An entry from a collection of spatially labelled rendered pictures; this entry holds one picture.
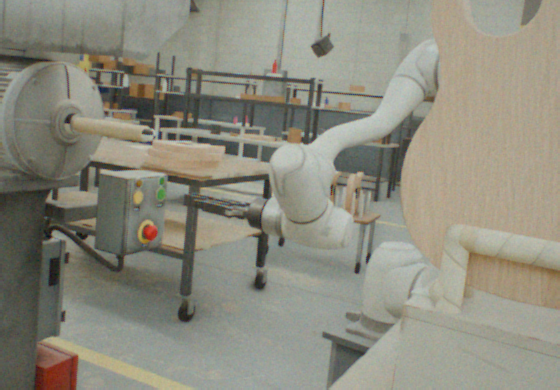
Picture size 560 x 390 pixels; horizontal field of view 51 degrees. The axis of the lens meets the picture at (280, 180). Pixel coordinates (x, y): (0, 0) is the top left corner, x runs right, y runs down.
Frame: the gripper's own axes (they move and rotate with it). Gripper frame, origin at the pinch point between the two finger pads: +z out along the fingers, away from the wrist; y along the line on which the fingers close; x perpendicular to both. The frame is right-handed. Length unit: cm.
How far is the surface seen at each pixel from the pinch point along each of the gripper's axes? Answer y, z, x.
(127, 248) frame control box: -11.5, 12.2, -13.0
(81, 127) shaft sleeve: -33.4, 7.9, 17.5
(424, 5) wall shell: 1068, 238, 251
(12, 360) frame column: -30, 29, -41
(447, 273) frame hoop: -50, -72, 8
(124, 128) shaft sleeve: -33.3, -3.5, 18.6
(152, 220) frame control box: -2.6, 12.2, -6.9
